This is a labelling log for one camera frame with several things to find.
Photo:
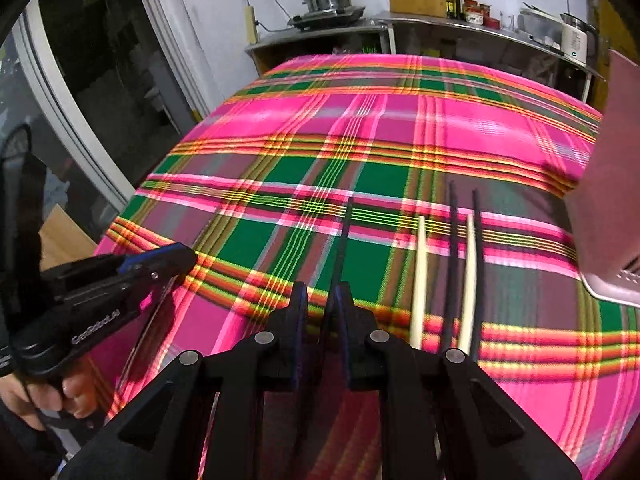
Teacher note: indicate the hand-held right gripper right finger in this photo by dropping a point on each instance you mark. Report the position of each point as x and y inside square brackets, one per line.
[345, 340]

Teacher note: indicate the person's left hand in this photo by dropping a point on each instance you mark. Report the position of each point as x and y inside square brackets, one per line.
[75, 395]

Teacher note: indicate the white electric kettle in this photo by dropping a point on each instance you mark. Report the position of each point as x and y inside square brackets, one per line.
[575, 40]

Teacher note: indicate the light wooden board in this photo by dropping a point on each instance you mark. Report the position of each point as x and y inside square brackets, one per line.
[65, 240]

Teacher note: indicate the black chopstick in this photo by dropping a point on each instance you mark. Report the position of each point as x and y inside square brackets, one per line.
[479, 270]
[342, 240]
[451, 260]

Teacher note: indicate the clear drinking glass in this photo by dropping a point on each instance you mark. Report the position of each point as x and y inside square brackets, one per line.
[507, 21]

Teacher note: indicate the cream wooden chopstick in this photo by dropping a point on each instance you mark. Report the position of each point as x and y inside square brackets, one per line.
[420, 280]
[468, 280]

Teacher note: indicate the pink green plaid tablecloth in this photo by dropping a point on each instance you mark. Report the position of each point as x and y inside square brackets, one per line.
[350, 125]

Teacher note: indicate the red container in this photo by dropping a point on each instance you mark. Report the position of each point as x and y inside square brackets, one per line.
[492, 22]

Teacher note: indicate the beige power strip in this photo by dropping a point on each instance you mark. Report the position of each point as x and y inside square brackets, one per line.
[251, 25]

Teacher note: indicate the induction cooker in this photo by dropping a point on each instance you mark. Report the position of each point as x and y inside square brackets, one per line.
[325, 19]

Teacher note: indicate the sliding glass door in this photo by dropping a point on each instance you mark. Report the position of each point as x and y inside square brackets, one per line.
[100, 85]

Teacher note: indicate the pink plastic utensil holder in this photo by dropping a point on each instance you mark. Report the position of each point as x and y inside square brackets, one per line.
[615, 185]

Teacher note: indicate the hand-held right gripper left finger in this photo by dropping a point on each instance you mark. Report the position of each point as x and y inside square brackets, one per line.
[295, 340]

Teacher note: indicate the long steel counter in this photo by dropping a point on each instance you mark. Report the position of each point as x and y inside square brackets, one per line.
[475, 30]

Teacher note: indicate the low steel counter shelf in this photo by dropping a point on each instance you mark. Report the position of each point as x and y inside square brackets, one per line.
[310, 40]

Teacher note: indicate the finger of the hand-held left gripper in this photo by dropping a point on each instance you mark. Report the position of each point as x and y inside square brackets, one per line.
[150, 285]
[165, 258]

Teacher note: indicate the white red jar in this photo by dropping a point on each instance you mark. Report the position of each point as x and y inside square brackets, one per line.
[475, 17]

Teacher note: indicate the grey kitchen appliance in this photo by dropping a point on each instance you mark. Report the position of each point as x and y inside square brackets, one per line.
[540, 25]

